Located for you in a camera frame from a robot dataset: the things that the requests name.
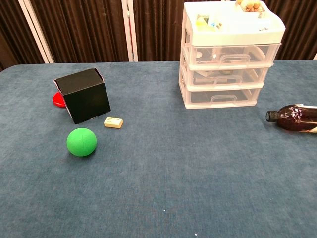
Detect dark brown curtain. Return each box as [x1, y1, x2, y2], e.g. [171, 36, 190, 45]
[0, 0, 317, 72]

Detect brown glass bottle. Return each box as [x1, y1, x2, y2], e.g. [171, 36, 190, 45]
[265, 104, 317, 134]

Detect pile of walnuts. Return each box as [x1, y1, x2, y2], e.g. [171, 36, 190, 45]
[235, 0, 264, 12]

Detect blue table cloth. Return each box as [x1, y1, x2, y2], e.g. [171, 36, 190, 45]
[0, 59, 317, 238]

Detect white frame post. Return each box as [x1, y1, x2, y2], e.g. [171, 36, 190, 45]
[121, 0, 139, 62]
[18, 0, 54, 64]

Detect black cardboard box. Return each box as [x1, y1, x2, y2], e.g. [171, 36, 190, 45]
[53, 68, 111, 125]

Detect white storage tray stack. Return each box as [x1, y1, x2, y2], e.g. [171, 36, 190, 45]
[178, 0, 286, 110]

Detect cream white eraser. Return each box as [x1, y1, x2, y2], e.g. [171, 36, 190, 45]
[104, 117, 124, 129]

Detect green ball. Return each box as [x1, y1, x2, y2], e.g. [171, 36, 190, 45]
[66, 127, 98, 157]

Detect red round disc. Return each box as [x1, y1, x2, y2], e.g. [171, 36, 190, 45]
[52, 91, 67, 108]

